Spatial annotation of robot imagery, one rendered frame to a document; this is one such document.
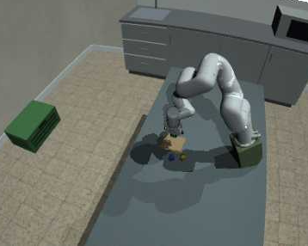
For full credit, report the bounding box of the tan square mat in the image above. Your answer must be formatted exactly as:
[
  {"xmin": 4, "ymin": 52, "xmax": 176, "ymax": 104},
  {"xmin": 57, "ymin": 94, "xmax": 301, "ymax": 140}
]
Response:
[{"xmin": 160, "ymin": 133, "xmax": 186, "ymax": 154}]

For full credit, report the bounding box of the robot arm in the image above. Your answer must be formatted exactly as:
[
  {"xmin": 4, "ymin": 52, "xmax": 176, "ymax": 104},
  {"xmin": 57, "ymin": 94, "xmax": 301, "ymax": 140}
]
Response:
[{"xmin": 165, "ymin": 53, "xmax": 261, "ymax": 147}]

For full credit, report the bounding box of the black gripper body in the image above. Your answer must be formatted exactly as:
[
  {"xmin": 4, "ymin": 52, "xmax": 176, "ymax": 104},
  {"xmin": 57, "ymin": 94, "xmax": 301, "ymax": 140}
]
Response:
[{"xmin": 165, "ymin": 121, "xmax": 182, "ymax": 136}]

